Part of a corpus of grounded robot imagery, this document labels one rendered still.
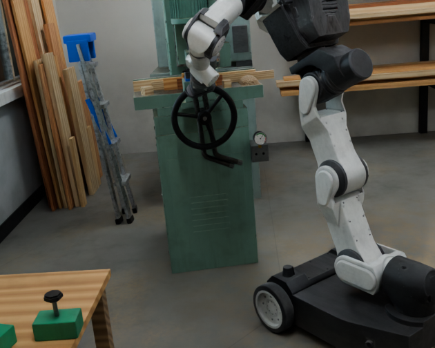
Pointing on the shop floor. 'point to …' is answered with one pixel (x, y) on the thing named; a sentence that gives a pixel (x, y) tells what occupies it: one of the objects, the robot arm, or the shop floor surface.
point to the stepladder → (72, 42)
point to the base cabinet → (208, 202)
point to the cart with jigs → (47, 309)
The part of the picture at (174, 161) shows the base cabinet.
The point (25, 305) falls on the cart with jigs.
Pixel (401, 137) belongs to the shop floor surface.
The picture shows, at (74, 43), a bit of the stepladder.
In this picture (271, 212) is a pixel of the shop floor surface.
